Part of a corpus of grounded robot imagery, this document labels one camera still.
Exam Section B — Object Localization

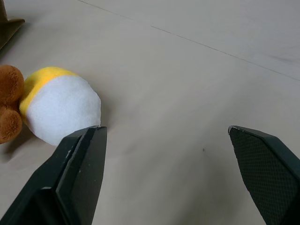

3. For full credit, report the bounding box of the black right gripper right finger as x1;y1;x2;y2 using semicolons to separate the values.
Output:
227;125;300;225

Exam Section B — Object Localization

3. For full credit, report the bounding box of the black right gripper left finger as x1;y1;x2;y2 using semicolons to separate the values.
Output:
0;126;108;225

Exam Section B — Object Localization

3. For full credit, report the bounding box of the white and yellow plush toy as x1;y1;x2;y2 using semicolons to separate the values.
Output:
19;66;102;146

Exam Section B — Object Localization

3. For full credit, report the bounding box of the brown plush toy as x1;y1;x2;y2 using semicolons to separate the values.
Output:
0;65;25;144

